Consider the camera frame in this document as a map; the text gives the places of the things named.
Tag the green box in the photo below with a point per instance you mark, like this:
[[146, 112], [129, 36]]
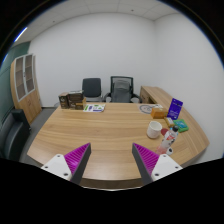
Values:
[[181, 124]]

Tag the clear plastic water bottle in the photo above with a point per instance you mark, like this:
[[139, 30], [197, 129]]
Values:
[[169, 137]]

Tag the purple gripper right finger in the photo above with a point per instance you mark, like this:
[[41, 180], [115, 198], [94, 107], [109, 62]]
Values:
[[152, 166]]

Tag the dark office chair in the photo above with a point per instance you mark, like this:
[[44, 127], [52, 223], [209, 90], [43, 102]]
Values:
[[92, 89]]

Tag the wooden cabinet with glass doors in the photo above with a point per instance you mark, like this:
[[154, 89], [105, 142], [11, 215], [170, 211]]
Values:
[[24, 88]]

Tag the black leather armchair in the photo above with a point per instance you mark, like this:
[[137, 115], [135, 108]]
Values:
[[13, 135]]

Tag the round white plate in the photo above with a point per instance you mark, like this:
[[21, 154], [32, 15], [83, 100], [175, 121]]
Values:
[[145, 108]]

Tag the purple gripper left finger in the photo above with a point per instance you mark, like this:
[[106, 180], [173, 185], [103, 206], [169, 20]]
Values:
[[70, 166]]

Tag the small yellow packet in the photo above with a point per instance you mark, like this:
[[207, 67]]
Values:
[[169, 121]]

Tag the dark brown box left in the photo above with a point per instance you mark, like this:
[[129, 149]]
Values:
[[63, 99]]

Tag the small wooden box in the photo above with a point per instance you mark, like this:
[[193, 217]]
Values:
[[159, 113]]

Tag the wooden side cabinet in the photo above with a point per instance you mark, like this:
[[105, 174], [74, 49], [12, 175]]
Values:
[[155, 95]]

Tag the white and green booklet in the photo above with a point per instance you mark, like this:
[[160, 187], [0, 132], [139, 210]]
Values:
[[94, 108]]

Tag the dark brown box stack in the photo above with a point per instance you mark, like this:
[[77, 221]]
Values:
[[77, 100]]

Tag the grey mesh office chair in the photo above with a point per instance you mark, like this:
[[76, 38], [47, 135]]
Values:
[[121, 90]]

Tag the purple standing card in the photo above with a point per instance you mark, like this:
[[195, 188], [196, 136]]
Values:
[[174, 109]]

